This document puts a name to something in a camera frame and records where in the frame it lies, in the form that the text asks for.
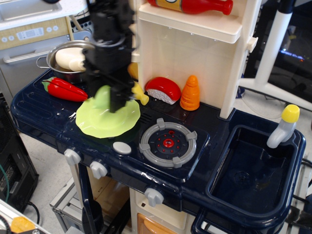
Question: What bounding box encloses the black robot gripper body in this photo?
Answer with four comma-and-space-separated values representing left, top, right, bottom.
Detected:
83, 40, 134, 87

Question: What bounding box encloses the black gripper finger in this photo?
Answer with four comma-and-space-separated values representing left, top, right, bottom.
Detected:
109, 84, 134, 113
85, 71, 105, 97

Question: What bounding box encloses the green toy pear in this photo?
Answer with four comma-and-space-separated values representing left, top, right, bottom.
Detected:
93, 85, 111, 110

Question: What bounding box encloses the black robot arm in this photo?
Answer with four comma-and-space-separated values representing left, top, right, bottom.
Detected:
83, 0, 134, 113

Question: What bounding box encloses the light green toy plate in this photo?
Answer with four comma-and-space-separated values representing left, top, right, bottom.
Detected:
76, 97, 140, 138

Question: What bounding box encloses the yellow toy banana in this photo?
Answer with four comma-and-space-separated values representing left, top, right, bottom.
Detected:
132, 82, 149, 105

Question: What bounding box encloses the yellow toy corn cob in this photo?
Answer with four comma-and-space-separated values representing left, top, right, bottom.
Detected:
127, 62, 138, 80

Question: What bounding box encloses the cream toy squeeze bottle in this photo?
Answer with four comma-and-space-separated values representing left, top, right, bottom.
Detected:
55, 47, 86, 72

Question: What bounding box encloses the silver metal pot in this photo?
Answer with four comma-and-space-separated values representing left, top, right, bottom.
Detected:
36, 40, 95, 83

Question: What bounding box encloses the red toy chili pepper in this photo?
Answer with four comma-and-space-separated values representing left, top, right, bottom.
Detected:
41, 77, 88, 102

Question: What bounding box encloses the red tuna sushi toy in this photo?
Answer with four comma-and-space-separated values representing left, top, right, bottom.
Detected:
145, 77, 181, 105

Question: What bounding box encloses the grey oval button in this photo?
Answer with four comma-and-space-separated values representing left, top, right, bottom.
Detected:
113, 141, 132, 155

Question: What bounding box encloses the grey toy stove burner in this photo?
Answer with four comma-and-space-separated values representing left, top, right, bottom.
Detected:
139, 118, 197, 168

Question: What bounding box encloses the orange toy carrot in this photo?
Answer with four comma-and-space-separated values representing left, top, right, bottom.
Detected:
180, 75, 200, 111

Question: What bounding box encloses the grey left stove knob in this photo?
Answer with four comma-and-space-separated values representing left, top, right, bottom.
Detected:
64, 148, 81, 166

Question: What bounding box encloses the grey stove knob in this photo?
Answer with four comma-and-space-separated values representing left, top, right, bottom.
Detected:
144, 188, 164, 207
90, 161, 108, 179
64, 148, 81, 166

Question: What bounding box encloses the grey middle stove knob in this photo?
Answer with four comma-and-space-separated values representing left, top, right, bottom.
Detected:
90, 161, 108, 179

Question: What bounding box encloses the grey toy dishwasher cabinet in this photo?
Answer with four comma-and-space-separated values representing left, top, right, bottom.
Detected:
0, 0, 74, 100

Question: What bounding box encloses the cream toy kitchen shelf unit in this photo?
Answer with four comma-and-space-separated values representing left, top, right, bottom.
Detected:
130, 0, 261, 119

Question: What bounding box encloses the grey right stove knob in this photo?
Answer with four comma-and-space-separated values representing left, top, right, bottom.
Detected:
144, 188, 164, 207

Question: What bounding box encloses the black computer case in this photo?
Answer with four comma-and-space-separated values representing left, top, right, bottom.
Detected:
0, 101, 39, 213

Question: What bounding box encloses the navy toy kitchen counter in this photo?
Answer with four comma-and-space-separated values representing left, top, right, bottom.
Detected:
11, 71, 306, 234

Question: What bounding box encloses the red toy ketchup bottle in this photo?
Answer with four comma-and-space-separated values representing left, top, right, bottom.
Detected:
148, 0, 234, 15

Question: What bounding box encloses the orange toy drawer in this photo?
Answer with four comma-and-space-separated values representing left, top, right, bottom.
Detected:
137, 214, 175, 234

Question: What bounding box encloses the white metal stand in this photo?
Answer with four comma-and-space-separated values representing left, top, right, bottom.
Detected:
239, 0, 312, 111

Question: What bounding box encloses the grey and yellow toy faucet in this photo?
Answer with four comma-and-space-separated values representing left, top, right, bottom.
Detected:
267, 104, 300, 149

